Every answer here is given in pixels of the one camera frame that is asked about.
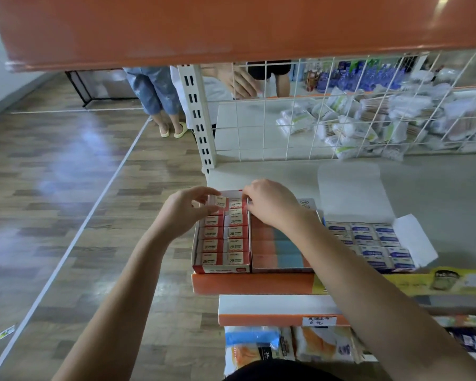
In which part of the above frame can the person's right hand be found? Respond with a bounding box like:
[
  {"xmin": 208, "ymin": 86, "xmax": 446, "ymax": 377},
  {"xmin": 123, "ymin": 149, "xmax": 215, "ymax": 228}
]
[{"xmin": 241, "ymin": 179, "xmax": 311, "ymax": 233}]

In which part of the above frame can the person's left hand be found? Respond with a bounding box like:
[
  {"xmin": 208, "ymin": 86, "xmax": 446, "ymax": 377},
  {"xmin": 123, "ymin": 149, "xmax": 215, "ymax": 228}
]
[{"xmin": 150, "ymin": 186, "xmax": 222, "ymax": 243}]

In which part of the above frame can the box of pink-blue erasers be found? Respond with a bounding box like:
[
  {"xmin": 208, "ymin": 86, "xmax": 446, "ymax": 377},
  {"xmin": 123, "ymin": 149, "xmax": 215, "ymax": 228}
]
[{"xmin": 250, "ymin": 197, "xmax": 315, "ymax": 274}]

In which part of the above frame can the red eraser display box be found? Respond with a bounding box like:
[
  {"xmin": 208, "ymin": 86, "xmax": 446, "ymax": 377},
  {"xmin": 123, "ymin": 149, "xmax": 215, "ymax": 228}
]
[{"xmin": 191, "ymin": 190, "xmax": 253, "ymax": 275}]

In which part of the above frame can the blue white eraser box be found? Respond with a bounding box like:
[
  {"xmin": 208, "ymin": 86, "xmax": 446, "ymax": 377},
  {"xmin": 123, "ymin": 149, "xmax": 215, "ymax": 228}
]
[{"xmin": 316, "ymin": 160, "xmax": 441, "ymax": 274}]

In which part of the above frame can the person's left forearm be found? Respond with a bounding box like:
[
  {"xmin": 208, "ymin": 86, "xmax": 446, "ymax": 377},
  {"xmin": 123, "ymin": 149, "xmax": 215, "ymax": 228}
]
[{"xmin": 51, "ymin": 228, "xmax": 179, "ymax": 381}]

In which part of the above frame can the person's right forearm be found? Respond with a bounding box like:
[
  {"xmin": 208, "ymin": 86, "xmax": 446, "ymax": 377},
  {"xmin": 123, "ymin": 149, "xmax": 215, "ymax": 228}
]
[{"xmin": 281, "ymin": 212, "xmax": 476, "ymax": 381}]

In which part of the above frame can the white orange metal shelf unit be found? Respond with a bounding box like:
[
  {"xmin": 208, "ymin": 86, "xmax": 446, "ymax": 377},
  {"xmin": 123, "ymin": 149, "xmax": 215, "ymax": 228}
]
[{"xmin": 0, "ymin": 0, "xmax": 476, "ymax": 370}]

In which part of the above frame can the pile of white packets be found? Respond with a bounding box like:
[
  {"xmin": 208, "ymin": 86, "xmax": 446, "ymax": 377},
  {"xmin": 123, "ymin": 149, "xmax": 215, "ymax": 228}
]
[{"xmin": 273, "ymin": 69, "xmax": 476, "ymax": 162}]

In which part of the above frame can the blue orange snack packet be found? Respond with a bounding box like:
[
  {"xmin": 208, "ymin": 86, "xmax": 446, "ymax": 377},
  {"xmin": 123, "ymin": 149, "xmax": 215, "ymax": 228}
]
[{"xmin": 223, "ymin": 325, "xmax": 297, "ymax": 377}]

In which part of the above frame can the row of blue bottles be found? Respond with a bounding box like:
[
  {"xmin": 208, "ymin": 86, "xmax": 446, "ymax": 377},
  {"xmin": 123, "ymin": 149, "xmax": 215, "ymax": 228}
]
[{"xmin": 300, "ymin": 58, "xmax": 407, "ymax": 94}]

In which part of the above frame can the black metal rack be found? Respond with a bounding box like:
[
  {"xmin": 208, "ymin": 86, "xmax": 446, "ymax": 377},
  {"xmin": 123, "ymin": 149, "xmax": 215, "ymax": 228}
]
[{"xmin": 63, "ymin": 69, "xmax": 138, "ymax": 108}]

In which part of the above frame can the yellow price label strip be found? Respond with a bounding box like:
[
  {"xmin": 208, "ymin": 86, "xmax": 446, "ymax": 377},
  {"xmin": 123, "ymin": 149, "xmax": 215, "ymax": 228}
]
[{"xmin": 312, "ymin": 266, "xmax": 476, "ymax": 297}]

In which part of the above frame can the row of dark snack packets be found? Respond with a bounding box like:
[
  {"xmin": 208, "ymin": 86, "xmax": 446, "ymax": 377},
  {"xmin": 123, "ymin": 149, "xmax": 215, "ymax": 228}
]
[{"xmin": 446, "ymin": 326, "xmax": 476, "ymax": 364}]

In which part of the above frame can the white wire grid panel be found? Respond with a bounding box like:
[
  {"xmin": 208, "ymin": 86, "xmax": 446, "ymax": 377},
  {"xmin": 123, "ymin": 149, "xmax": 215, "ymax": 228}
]
[{"xmin": 208, "ymin": 51, "xmax": 476, "ymax": 165}]

